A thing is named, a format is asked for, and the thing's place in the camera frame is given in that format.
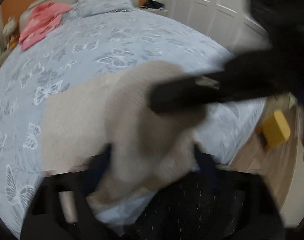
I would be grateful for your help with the blue floral pillow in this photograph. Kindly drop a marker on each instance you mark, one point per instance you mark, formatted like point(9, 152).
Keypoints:
point(86, 8)

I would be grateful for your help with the yellow box on nightstand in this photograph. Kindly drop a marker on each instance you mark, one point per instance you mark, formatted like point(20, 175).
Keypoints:
point(12, 42)

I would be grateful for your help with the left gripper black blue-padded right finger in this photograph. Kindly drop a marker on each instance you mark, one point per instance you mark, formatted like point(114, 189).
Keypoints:
point(210, 203)

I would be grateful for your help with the beige sweater with black hearts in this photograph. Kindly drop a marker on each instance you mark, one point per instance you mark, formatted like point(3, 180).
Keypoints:
point(149, 151)

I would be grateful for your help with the black bag on nightstand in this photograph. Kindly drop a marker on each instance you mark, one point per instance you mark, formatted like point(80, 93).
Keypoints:
point(152, 4)

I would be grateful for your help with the pink hoodie on bed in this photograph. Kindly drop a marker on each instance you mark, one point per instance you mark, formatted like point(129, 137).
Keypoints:
point(44, 18)

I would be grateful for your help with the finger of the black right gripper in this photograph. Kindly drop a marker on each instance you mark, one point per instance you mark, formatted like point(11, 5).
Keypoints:
point(183, 93)

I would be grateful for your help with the right white nightstand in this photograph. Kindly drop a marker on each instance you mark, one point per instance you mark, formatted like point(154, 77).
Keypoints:
point(158, 11)

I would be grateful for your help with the blue butterfly bed cover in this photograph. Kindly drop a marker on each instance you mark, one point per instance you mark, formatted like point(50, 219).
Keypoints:
point(75, 52)

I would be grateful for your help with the white wardrobe doors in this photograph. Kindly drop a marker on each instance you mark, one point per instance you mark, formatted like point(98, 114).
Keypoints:
point(228, 22)

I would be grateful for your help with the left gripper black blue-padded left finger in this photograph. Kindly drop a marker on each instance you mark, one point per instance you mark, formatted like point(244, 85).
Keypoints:
point(45, 218)

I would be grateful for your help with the yellow box on floor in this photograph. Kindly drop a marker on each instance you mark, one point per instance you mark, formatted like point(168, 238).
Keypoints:
point(275, 130)

